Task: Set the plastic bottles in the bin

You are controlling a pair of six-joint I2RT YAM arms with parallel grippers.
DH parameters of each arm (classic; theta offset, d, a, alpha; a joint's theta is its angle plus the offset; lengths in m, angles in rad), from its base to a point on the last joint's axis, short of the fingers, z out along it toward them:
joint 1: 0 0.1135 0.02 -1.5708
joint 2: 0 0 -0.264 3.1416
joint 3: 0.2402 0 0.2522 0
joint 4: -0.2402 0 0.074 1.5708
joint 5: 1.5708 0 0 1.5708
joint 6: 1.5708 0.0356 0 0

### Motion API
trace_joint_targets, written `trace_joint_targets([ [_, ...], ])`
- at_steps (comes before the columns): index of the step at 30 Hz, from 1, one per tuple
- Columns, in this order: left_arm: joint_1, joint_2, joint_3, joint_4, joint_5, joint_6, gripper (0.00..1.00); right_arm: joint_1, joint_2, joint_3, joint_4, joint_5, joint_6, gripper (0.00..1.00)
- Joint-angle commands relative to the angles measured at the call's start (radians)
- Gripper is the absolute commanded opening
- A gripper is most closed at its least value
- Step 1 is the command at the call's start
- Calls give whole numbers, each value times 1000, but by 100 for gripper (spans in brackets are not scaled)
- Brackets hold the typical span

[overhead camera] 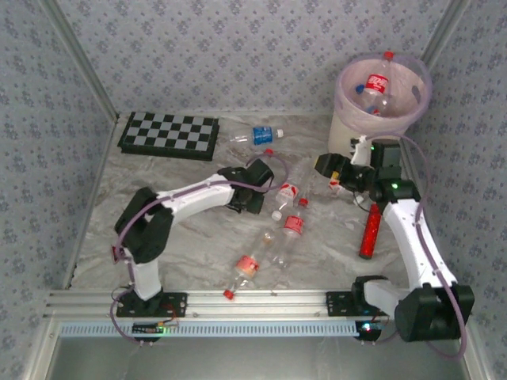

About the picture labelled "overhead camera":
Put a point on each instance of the grey metal panel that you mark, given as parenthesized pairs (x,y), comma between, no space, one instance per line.
(257,360)

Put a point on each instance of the white bin with pink liner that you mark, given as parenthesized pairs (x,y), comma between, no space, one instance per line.
(344,134)

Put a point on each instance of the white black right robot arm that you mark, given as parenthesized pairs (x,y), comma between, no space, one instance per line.
(412,237)

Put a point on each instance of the clear bottle blue label white cap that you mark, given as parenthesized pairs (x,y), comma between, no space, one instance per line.
(261,135)

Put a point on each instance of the aluminium front rail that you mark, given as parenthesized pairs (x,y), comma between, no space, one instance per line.
(257,305)

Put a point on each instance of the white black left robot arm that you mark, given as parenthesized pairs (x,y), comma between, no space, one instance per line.
(198,196)

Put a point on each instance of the aluminium frame post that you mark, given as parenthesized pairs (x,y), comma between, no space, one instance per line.
(445,29)
(82,59)

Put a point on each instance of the black grey checkerboard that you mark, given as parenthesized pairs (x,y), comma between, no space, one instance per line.
(170,134)

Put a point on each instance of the red glitter cylinder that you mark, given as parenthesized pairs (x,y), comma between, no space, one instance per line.
(370,233)

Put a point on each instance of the clear bottle red white label white cap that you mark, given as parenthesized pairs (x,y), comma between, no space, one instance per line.
(336,186)
(287,192)

